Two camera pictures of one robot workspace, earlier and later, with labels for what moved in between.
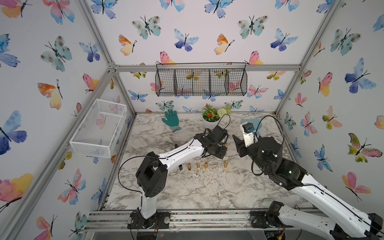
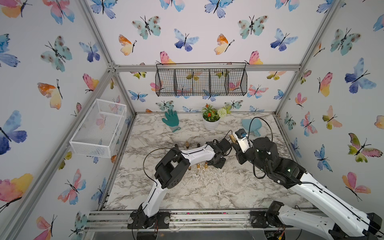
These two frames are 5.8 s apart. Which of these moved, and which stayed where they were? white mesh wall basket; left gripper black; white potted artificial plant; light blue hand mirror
Moved: left gripper black
Stayed: light blue hand mirror; white potted artificial plant; white mesh wall basket
